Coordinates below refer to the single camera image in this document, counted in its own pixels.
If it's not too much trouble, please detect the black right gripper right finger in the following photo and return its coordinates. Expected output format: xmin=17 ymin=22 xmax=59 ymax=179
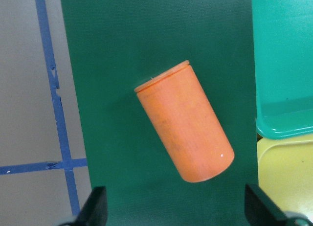
xmin=245 ymin=184 xmax=297 ymax=226

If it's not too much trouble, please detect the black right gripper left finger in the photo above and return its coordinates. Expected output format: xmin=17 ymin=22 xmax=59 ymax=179
xmin=73 ymin=186 xmax=108 ymax=226

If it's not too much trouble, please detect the plain orange cylinder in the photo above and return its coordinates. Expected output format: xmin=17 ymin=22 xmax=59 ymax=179
xmin=134 ymin=60 xmax=235 ymax=182

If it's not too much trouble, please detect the yellow plastic tray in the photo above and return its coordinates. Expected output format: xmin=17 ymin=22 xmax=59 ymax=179
xmin=257 ymin=135 xmax=313 ymax=220

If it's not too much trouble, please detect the green conveyor belt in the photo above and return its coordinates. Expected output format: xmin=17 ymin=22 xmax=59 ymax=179
xmin=61 ymin=0 xmax=258 ymax=226

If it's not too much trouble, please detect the green plastic tray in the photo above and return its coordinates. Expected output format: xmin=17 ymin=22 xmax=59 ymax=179
xmin=252 ymin=0 xmax=313 ymax=139

